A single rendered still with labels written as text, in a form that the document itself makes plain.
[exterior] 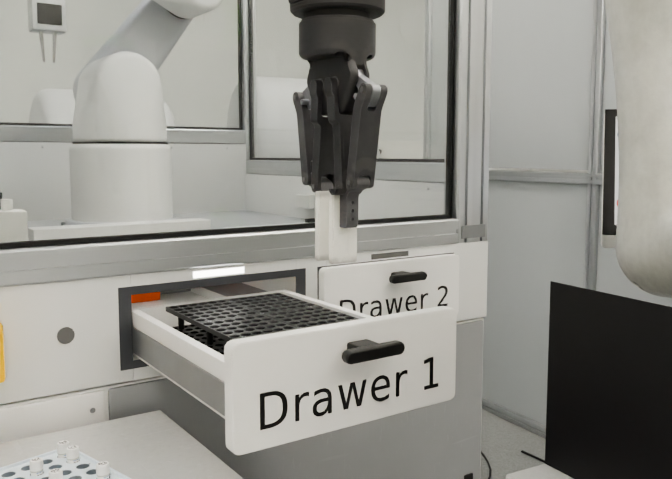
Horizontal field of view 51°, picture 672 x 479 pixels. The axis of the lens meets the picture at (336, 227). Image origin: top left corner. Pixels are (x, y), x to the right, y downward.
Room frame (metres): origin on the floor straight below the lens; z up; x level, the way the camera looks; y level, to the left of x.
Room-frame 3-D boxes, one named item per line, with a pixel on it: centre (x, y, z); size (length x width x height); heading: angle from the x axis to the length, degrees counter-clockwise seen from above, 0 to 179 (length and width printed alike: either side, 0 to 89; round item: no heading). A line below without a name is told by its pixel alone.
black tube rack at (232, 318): (0.90, 0.10, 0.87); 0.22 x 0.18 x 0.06; 34
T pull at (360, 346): (0.72, -0.03, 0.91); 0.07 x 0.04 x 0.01; 124
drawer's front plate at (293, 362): (0.74, -0.02, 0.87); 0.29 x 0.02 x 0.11; 124
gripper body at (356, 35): (0.70, 0.00, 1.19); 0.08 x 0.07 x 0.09; 34
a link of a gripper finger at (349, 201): (0.68, -0.02, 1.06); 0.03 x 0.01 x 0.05; 34
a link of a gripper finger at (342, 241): (0.70, -0.01, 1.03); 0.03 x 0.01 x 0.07; 124
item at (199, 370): (0.91, 0.10, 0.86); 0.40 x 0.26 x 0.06; 34
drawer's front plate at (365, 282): (1.18, -0.10, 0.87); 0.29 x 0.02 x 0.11; 124
